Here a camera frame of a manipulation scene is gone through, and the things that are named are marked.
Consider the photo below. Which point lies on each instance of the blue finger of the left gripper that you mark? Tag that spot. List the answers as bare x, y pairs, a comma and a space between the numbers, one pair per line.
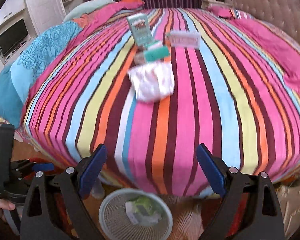
43, 166

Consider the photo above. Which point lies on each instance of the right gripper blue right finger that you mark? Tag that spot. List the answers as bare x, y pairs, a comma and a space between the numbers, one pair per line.
228, 182

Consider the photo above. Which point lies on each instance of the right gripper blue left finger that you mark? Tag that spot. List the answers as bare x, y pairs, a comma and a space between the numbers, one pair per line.
75, 183

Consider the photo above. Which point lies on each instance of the lime green box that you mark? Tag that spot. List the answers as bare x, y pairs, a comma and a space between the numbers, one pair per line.
137, 218
146, 206

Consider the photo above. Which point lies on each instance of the white plastic bag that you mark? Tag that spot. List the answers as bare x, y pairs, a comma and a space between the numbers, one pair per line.
152, 81

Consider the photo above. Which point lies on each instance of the teal green box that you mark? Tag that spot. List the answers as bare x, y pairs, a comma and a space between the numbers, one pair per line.
156, 54

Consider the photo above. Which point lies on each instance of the white pink text box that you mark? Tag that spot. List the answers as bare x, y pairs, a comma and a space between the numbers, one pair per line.
184, 38

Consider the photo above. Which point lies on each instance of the small white blue box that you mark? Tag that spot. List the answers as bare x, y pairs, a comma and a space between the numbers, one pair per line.
140, 58

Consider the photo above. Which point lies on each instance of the teal picture box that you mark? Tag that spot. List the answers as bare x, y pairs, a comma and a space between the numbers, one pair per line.
140, 29

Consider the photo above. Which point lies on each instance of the person left hand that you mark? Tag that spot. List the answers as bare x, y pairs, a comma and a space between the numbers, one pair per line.
5, 205

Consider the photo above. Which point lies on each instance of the red fluffy rug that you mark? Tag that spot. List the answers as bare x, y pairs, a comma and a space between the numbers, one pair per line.
44, 213

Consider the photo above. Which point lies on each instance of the white mesh waste basket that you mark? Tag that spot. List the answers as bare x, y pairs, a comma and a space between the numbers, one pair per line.
116, 225

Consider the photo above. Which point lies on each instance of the blue patterned quilt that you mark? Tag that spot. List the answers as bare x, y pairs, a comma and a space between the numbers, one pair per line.
17, 78

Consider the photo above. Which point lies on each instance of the ornate cream nightstand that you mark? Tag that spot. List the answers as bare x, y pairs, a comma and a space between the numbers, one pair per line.
289, 199

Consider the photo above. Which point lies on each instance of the striped colourful bed sheet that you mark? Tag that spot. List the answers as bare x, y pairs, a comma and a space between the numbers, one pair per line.
229, 95

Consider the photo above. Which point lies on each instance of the black television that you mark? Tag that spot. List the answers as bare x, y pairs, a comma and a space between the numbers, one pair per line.
12, 36

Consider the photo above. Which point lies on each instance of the far pink striped pillow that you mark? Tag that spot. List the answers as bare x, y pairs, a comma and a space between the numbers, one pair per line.
229, 13

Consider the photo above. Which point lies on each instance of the white wardrobe cabinet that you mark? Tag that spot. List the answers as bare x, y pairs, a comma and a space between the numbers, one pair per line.
38, 16

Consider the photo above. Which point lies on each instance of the far white bedside table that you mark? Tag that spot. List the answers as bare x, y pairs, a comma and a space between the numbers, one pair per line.
205, 4

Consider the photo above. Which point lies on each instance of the pale green pillow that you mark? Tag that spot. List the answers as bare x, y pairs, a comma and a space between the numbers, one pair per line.
86, 8

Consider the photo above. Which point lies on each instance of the tufted beige headboard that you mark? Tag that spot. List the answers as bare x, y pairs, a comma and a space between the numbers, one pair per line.
270, 10

